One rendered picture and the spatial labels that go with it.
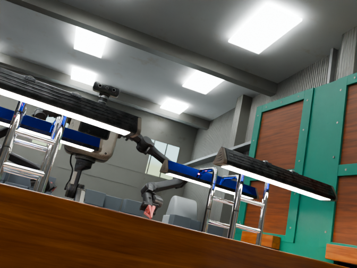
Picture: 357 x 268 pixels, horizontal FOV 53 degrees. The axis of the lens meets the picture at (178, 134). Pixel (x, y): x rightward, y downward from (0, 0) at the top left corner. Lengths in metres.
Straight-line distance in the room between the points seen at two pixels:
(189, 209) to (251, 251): 7.68
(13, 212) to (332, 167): 1.62
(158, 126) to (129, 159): 1.38
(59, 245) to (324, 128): 1.69
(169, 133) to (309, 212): 9.41
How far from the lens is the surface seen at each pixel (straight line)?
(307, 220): 2.13
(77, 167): 2.51
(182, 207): 8.69
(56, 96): 1.22
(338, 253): 1.87
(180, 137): 11.39
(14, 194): 0.87
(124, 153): 10.81
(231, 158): 1.42
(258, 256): 1.12
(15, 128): 1.37
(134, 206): 7.17
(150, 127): 11.17
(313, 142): 2.24
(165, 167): 1.89
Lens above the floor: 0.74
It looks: 15 degrees up
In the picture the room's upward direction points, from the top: 13 degrees clockwise
